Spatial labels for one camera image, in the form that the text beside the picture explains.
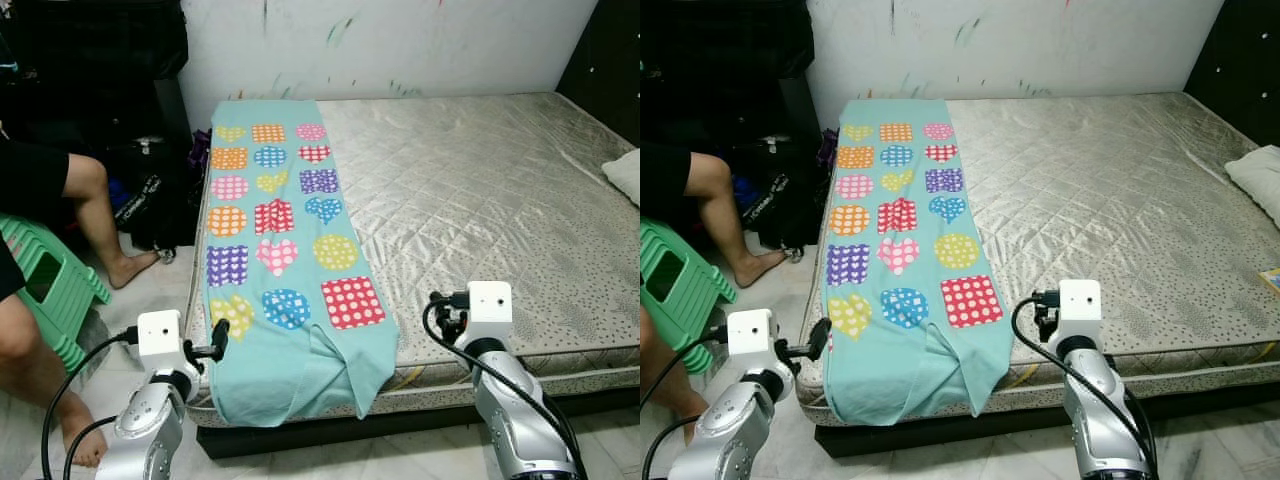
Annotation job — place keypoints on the teal blanket with colourful shapes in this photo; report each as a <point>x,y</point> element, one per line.
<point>910,370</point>
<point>290,370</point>

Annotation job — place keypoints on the white printed pillow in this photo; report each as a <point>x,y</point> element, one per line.
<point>625,178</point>
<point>1258,185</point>

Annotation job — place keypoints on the blue yellow children's book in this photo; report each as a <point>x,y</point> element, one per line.
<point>1271,280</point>

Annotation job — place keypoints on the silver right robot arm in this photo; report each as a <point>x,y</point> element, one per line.
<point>1100,420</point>
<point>520,420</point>

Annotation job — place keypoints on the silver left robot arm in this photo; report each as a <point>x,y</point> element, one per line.
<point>145,430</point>
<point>730,430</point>

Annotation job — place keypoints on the white quilted mattress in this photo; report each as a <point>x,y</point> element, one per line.
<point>480,200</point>
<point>1100,200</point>

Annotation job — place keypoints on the black bed base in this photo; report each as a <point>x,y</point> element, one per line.
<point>1000,425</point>
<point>400,425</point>

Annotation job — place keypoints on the green plastic stool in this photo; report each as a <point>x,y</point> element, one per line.
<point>680,285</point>
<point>50,280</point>

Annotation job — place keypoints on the black bag with white print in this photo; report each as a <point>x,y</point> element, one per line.
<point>160,200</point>
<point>790,200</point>

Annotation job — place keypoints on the purple cloth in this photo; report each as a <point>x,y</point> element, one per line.
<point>200,150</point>
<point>827,148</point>

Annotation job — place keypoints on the person in blue shirt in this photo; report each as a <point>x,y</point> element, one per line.
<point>680,190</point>
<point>40,180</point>

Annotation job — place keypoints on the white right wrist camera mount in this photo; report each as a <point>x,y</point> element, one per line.
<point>1080,303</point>
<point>490,305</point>

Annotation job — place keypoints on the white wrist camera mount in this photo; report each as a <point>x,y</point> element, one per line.
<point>160,335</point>
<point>1080,303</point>
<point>490,305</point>
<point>752,333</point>

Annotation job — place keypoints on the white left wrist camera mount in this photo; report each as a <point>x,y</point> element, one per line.
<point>160,335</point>
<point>752,333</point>

